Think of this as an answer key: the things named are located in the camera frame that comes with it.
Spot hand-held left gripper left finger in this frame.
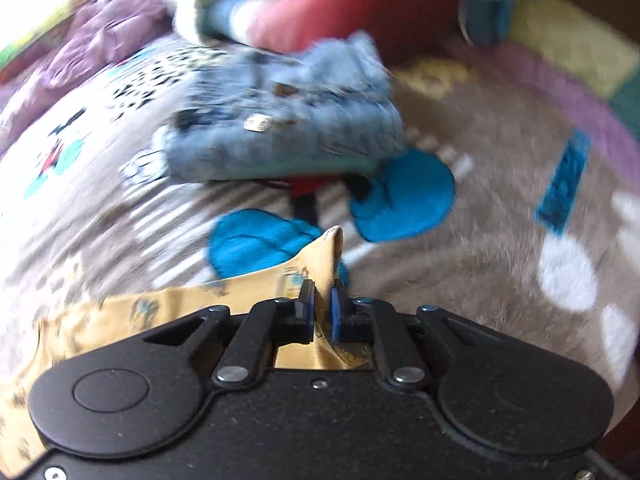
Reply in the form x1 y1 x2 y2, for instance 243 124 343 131
142 280 317 388

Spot pastel fluffy mat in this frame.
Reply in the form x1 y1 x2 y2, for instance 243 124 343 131
505 0 640 106

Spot folded light blue jeans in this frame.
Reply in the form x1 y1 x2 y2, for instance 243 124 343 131
162 30 406 183

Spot purple quilt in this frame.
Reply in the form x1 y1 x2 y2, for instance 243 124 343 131
0 0 176 146

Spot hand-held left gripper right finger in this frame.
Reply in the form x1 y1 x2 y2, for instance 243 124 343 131
330 280 481 391

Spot yellow printed shirt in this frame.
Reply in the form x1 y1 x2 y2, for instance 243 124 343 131
0 226 376 476

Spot colourful alphabet panel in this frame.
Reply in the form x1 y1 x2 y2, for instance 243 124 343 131
0 0 168 83

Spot cartoon printed fluffy blanket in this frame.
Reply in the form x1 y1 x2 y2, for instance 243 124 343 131
0 40 640 411

